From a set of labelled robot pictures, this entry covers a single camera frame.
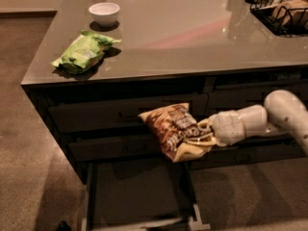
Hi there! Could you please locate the black wire basket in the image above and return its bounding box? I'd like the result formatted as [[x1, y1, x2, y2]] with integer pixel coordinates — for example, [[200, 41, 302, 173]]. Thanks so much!
[[250, 0, 308, 37]]

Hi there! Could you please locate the white ceramic bowl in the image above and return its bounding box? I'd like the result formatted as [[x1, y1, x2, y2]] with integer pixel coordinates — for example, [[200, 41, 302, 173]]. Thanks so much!
[[89, 2, 120, 26]]

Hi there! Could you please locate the top left drawer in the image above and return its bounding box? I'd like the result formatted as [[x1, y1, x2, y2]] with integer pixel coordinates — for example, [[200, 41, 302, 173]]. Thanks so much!
[[48, 93, 208, 133]]

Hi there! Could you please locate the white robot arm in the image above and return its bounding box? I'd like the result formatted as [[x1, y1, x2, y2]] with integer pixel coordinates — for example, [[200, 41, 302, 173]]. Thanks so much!
[[179, 90, 308, 158]]

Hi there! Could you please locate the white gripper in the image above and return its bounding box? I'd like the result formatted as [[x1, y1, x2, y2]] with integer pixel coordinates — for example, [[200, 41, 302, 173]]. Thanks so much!
[[184, 111, 245, 146]]

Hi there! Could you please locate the dark grey counter cabinet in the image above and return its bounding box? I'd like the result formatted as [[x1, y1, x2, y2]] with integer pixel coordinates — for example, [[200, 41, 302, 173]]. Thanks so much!
[[22, 0, 308, 177]]

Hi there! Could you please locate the middle left drawer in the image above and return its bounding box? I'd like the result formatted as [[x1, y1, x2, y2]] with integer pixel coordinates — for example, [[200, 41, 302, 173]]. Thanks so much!
[[67, 126, 162, 162]]

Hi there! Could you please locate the green chip bag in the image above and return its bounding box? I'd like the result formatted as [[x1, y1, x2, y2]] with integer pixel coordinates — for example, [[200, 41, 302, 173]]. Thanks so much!
[[52, 30, 120, 75]]

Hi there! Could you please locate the brown sea salt chip bag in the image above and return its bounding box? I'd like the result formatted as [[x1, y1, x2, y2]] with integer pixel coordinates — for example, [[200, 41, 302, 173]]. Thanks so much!
[[139, 103, 214, 163]]

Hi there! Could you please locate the open bottom left drawer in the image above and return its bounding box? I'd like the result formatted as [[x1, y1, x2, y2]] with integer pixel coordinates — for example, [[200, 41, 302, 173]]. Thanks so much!
[[81, 157, 211, 231]]

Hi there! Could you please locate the brown bread in basket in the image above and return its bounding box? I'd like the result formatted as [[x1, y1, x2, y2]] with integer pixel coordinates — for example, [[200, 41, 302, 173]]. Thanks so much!
[[272, 0, 308, 26]]

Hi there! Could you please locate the black object on floor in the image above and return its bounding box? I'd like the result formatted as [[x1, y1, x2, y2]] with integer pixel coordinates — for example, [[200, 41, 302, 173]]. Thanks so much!
[[55, 221, 71, 231]]

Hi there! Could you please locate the top right drawer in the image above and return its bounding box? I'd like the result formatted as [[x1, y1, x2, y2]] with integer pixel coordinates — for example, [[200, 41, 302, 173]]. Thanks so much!
[[204, 80, 308, 116]]

